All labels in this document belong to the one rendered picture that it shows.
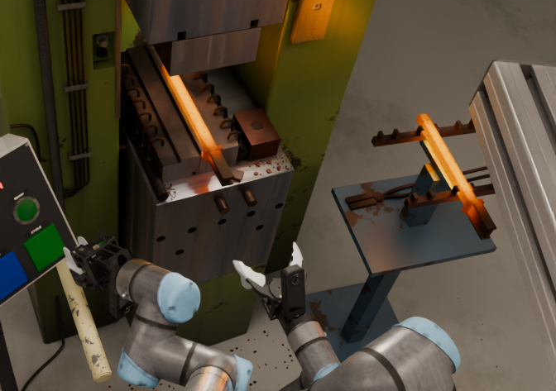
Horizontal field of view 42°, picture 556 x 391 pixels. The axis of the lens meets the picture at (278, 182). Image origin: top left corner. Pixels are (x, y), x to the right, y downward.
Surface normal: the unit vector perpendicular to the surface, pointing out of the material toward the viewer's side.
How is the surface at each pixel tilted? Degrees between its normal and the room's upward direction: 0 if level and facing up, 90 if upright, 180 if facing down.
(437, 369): 42
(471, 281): 0
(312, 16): 90
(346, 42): 90
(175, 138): 0
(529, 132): 0
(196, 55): 90
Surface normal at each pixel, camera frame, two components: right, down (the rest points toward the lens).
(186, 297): 0.74, 0.18
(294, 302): 0.50, 0.33
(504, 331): 0.17, -0.63
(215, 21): 0.43, 0.74
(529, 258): -0.98, -0.07
